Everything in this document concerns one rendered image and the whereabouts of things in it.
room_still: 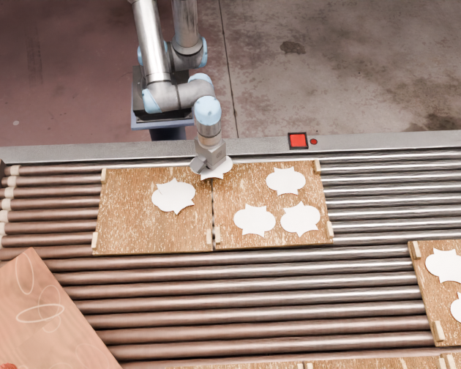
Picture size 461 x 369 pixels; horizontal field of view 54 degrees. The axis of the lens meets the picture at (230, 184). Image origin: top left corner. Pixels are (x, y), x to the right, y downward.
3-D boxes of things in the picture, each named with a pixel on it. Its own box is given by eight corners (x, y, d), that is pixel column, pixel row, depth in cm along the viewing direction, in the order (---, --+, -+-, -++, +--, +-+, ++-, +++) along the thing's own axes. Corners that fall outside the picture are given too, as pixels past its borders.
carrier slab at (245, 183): (211, 167, 174) (211, 164, 172) (316, 162, 175) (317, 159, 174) (215, 250, 155) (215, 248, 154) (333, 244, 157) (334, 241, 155)
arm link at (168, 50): (139, 61, 184) (133, 36, 172) (172, 56, 185) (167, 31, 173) (143, 84, 178) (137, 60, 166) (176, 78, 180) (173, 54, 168)
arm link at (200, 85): (175, 75, 138) (180, 100, 133) (211, 69, 140) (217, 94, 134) (177, 92, 145) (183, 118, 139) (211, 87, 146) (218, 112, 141)
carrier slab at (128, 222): (105, 170, 173) (103, 168, 171) (211, 168, 174) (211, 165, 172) (93, 255, 154) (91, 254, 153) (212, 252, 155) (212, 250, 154)
